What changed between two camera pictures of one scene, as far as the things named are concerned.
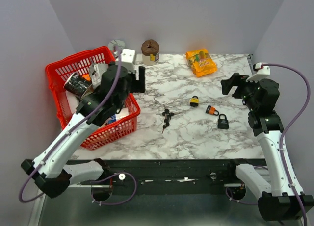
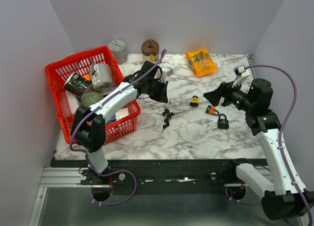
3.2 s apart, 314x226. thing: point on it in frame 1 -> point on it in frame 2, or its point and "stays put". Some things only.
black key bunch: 168,115 stays put
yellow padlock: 194,101 stays put
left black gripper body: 132,85 -> 153,88
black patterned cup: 76,85 stays put
